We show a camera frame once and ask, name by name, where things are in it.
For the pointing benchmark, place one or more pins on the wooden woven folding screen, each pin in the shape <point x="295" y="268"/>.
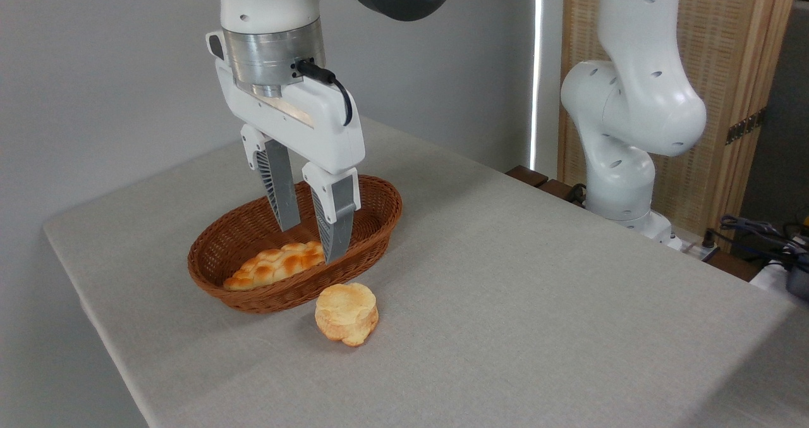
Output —
<point x="727" y="48"/>

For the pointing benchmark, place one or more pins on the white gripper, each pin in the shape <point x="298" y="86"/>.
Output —
<point x="316" y="124"/>

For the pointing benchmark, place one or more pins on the white power strip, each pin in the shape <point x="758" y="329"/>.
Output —
<point x="695" y="250"/>

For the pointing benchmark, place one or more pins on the brown wicker basket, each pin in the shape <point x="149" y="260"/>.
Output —
<point x="278" y="298"/>

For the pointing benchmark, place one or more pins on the dark brown wooden block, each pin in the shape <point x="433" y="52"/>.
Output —
<point x="556" y="189"/>
<point x="526" y="176"/>

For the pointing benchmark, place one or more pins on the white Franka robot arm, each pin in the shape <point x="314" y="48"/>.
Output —
<point x="632" y="99"/>

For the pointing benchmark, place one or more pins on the grey tablecloth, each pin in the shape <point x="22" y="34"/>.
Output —
<point x="505" y="301"/>

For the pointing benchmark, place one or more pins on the round golden bread roll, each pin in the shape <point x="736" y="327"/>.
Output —
<point x="346" y="314"/>

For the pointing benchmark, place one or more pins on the dark metal screen hinge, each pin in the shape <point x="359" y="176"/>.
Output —
<point x="746" y="126"/>

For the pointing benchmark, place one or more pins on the braided golden bread loaf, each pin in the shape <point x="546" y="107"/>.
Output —
<point x="272" y="267"/>

